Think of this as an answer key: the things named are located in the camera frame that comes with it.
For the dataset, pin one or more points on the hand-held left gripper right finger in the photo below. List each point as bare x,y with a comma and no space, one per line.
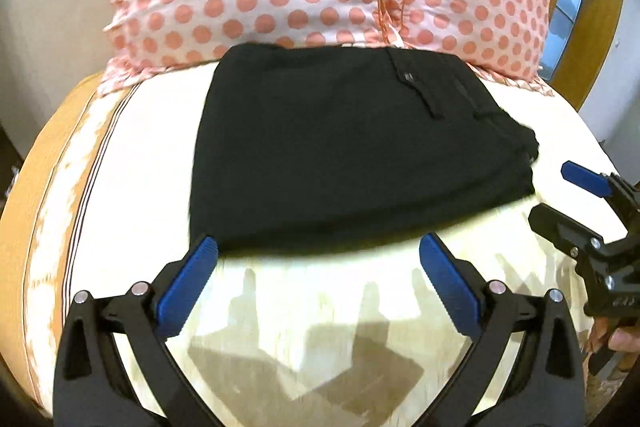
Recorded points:
450,284

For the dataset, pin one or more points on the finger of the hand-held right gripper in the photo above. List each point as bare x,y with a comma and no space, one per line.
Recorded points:
555,224
582,176

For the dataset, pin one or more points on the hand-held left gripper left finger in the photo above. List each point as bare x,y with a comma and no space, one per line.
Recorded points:
186,292

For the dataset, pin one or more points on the black pants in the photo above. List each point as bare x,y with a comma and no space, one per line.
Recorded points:
350,142

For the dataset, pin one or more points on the person's right hand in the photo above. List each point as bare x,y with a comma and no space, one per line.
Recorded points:
622,341

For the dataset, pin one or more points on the pale yellow patterned blanket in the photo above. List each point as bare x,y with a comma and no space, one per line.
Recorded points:
320,332

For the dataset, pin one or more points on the orange mattress cover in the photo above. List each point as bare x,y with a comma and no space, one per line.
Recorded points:
30,227

